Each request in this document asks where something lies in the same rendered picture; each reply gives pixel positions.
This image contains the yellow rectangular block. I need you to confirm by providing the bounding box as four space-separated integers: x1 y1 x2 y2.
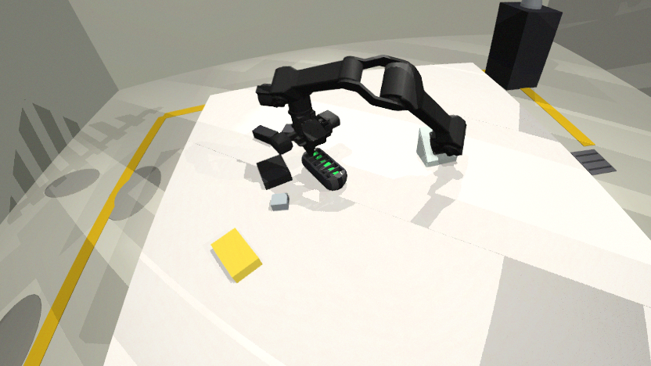
211 228 262 283

